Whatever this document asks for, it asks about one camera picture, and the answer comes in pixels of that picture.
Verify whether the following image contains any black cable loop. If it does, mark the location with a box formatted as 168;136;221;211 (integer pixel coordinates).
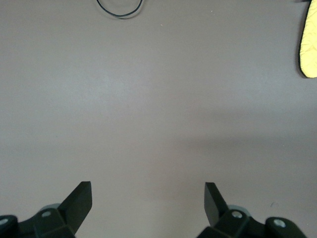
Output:
96;0;143;19

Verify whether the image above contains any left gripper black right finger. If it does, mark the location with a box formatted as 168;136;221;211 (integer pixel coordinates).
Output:
197;182;308;238

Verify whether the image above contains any yellow quilted oven mitt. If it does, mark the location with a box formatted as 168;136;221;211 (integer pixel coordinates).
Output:
296;0;317;79

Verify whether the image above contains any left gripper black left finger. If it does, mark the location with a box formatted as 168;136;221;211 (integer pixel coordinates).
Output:
0;181;93;238

